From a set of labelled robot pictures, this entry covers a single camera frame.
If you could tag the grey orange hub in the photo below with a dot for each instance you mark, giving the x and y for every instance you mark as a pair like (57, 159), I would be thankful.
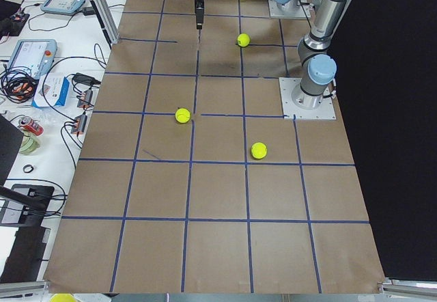
(85, 99)
(79, 124)

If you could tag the brown paper table cover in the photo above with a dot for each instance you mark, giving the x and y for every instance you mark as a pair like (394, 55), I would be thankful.
(159, 206)

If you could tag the black power adapter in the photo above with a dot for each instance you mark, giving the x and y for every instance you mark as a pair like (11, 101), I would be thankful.
(85, 79)

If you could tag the black laptop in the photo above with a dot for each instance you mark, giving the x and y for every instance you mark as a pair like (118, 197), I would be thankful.
(25, 207)

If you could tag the grey orange hub upper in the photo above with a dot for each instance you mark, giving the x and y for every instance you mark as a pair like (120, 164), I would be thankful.
(85, 99)

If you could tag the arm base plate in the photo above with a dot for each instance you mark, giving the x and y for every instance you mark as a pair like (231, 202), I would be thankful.
(288, 10)
(297, 105)

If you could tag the blue white cardboard box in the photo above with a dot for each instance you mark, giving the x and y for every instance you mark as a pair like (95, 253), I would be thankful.
(52, 90)

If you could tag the tennis ball near centre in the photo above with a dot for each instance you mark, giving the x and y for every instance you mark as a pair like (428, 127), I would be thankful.
(243, 40)

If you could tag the grey orange hub lower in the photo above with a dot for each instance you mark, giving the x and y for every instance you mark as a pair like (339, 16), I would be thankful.
(79, 124)

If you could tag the tennis ball far corner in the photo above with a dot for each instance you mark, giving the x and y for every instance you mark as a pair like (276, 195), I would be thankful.
(259, 150)

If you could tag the tennis ball on loose tape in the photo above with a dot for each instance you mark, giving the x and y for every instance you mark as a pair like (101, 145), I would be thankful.
(182, 115)

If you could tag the green tape roll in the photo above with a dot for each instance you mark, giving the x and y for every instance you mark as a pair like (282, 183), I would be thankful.
(29, 144)

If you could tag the aluminium frame post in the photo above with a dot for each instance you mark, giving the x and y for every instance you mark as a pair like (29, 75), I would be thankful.
(105, 19)

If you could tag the near teach pendant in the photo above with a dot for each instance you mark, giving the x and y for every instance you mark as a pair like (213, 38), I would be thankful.
(34, 56)

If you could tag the red soda can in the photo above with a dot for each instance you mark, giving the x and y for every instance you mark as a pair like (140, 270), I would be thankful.
(29, 124)

